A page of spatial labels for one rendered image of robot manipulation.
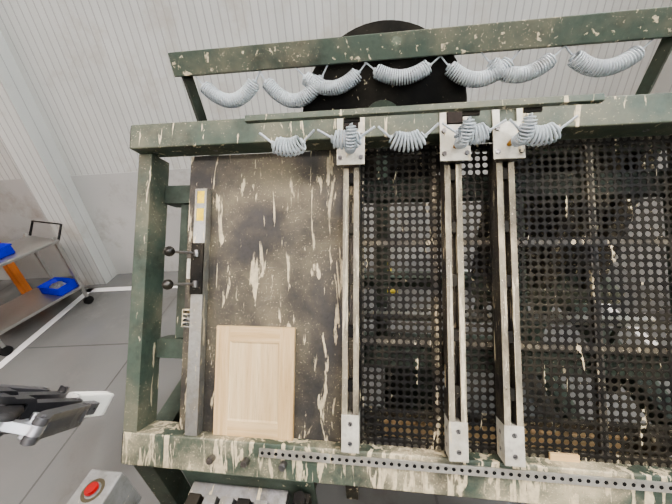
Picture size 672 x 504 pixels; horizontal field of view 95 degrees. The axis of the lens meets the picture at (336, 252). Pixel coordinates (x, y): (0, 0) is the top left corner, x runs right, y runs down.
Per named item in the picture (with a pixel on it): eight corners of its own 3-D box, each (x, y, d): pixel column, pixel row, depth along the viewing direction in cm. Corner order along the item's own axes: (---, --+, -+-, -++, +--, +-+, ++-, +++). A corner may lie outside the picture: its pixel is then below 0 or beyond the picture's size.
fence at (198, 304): (190, 430, 120) (184, 435, 116) (200, 191, 127) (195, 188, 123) (202, 431, 120) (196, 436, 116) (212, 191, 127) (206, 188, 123)
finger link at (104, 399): (73, 393, 40) (78, 395, 40) (111, 392, 46) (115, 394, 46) (58, 418, 39) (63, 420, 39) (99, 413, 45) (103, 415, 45)
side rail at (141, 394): (143, 418, 129) (122, 431, 119) (157, 163, 138) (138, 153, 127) (156, 419, 129) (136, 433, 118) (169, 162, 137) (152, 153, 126)
